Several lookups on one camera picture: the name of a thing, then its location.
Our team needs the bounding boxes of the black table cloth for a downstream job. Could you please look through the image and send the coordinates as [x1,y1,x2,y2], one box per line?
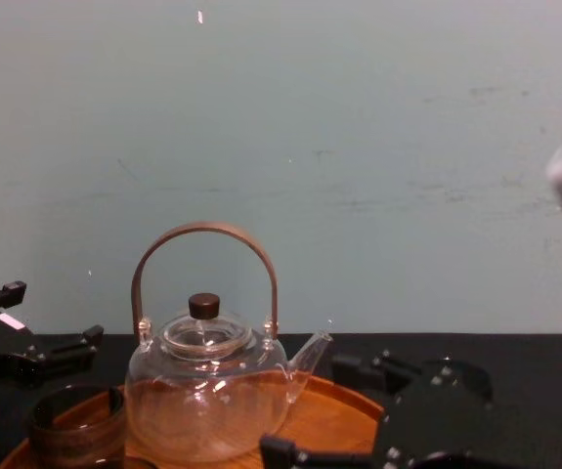
[0,330,562,469]

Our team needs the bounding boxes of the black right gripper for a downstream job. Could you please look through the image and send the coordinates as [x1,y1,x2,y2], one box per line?
[259,348,522,469]

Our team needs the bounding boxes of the clear glass teapot wooden handle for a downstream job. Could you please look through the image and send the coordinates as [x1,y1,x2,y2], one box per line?
[124,222,335,463]

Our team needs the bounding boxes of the glass lid with dark knob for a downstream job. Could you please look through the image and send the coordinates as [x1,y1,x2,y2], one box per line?
[162,291,254,357]

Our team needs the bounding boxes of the dark smoked glass cup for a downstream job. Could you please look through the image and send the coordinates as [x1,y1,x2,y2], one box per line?
[26,384,129,468]

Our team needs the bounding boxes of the round wooden tray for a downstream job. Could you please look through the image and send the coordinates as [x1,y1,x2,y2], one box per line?
[0,372,387,469]

